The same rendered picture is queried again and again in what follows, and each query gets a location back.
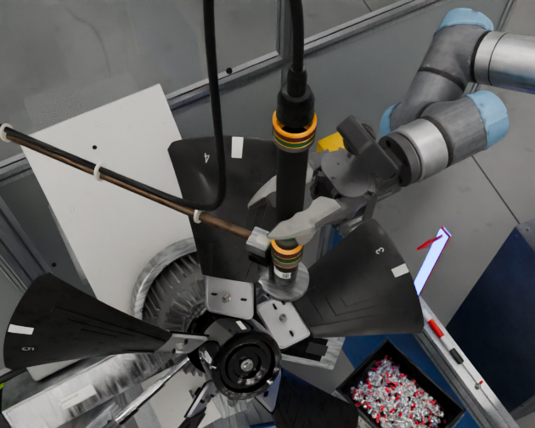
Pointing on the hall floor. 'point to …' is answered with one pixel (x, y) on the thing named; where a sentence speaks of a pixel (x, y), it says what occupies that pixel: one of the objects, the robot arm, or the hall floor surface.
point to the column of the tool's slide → (8, 241)
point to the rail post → (325, 240)
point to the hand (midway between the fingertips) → (267, 214)
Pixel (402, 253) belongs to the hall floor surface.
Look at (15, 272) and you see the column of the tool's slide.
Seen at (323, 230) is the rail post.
